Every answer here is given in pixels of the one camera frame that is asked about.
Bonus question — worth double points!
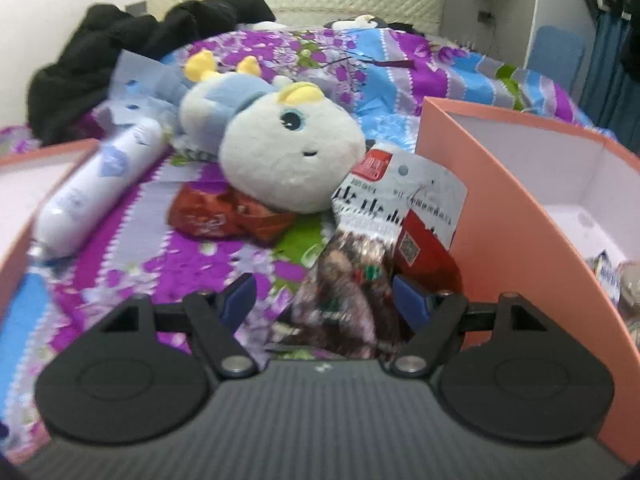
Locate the pink cardboard box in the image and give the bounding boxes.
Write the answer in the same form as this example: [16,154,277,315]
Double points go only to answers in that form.
[415,96,640,466]
[0,137,103,321]

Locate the blue curtain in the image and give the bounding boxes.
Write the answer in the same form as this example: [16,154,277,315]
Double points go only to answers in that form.
[575,10,640,157]

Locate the blue white snack wrapper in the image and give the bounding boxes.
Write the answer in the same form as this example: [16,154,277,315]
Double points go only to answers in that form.
[585,250,624,307]

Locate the purple floral bedsheet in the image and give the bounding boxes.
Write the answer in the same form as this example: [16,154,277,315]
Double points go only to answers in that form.
[0,22,617,466]

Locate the pale blue plastic bag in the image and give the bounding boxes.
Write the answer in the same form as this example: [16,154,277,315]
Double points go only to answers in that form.
[97,52,188,133]

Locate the black clothing pile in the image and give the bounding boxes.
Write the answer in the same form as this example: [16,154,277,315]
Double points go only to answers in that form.
[25,0,276,146]

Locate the black white plush toy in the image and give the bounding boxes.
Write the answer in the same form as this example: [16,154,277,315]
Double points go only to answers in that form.
[325,14,392,31]

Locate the white tube bottle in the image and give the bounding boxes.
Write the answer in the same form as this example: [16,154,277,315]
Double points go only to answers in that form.
[27,116,168,261]

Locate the blue white plush toy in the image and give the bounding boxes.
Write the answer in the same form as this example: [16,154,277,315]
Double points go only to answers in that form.
[177,50,368,216]

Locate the beige snack packet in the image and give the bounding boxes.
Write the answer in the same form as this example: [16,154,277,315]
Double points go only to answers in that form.
[617,260,640,347]

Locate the blue padded board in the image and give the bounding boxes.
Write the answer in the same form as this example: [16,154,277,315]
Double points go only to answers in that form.
[526,25,587,92]

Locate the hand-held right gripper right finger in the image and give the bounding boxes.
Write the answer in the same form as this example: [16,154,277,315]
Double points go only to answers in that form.
[391,274,548,378]

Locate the red white snack packet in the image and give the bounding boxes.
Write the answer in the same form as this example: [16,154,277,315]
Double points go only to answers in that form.
[330,142,469,292]

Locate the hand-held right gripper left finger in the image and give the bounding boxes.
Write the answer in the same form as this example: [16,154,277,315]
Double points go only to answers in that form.
[95,274,258,380]

